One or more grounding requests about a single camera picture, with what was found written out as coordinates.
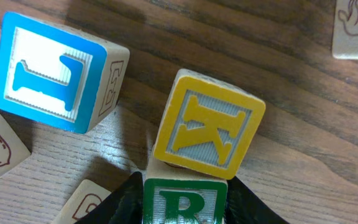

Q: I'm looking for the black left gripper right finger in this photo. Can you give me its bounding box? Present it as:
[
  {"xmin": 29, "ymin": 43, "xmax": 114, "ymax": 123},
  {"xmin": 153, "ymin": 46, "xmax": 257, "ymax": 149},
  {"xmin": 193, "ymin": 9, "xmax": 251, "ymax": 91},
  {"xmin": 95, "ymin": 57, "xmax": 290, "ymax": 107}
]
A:
[{"xmin": 224, "ymin": 177, "xmax": 288, "ymax": 224}]

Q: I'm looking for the blue L block lower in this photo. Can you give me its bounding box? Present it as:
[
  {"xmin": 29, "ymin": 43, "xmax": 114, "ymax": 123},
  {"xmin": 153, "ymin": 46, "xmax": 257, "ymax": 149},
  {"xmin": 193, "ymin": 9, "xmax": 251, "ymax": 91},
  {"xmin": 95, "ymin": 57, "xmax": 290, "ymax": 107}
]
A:
[{"xmin": 0, "ymin": 12, "xmax": 130, "ymax": 134}]

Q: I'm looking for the yellow block beside R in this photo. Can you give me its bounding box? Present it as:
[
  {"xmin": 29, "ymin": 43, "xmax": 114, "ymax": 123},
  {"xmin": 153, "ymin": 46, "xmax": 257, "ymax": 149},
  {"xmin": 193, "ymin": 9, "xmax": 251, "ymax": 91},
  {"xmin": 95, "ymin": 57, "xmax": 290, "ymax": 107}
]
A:
[{"xmin": 153, "ymin": 68, "xmax": 266, "ymax": 180}]

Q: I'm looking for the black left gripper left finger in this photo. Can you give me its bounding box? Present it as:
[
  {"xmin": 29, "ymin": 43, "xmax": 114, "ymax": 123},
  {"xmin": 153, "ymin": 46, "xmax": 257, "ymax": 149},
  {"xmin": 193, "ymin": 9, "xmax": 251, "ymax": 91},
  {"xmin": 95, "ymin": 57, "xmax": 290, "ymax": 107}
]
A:
[{"xmin": 75, "ymin": 171, "xmax": 144, "ymax": 224}]

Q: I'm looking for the red A block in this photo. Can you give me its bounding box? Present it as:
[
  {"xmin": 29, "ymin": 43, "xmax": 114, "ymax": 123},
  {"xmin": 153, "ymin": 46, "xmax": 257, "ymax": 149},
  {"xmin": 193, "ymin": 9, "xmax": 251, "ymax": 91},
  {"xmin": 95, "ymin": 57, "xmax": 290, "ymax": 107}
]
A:
[{"xmin": 332, "ymin": 0, "xmax": 358, "ymax": 60}]

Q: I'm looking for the green 4 block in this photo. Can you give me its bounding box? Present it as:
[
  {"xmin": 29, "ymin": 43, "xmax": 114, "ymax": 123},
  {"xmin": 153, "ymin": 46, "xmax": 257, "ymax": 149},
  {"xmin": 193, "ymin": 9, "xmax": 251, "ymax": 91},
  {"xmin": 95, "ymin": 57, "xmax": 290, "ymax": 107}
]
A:
[{"xmin": 52, "ymin": 179, "xmax": 111, "ymax": 224}]

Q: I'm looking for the green R block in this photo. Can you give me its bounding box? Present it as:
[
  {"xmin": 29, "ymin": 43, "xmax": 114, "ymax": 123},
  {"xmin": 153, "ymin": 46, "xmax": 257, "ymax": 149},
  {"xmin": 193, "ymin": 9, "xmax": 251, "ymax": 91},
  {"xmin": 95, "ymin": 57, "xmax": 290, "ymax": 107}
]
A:
[{"xmin": 143, "ymin": 157, "xmax": 228, "ymax": 223}]

